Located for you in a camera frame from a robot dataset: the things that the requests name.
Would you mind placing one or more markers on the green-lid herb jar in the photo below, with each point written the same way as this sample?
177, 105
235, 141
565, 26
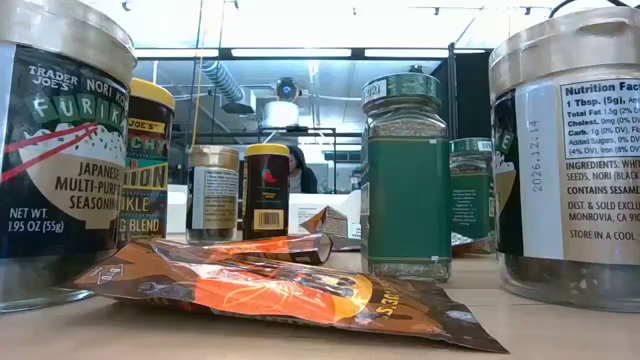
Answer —
472, 195
407, 200

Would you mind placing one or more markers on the long ceiling light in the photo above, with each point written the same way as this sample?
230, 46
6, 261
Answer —
405, 52
290, 52
175, 52

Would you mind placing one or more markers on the silver ventilation duct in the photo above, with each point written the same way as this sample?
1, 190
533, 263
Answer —
222, 80

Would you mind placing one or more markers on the person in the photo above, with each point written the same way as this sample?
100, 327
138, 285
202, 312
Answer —
302, 175

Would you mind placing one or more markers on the orange brown spice packet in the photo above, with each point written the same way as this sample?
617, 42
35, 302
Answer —
472, 246
280, 295
300, 250
332, 222

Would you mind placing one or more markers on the black upright post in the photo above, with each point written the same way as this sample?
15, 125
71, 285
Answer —
452, 95

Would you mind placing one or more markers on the yellow-lid seasoning jar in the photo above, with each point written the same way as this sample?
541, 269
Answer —
266, 190
147, 165

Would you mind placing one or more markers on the white plastic bin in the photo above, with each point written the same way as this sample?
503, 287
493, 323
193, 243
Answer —
177, 210
320, 200

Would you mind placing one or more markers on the round black ceiling device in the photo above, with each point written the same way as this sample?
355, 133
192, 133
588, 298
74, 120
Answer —
287, 90

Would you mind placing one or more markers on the white cylinder lamp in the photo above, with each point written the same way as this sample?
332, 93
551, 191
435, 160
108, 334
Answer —
280, 114

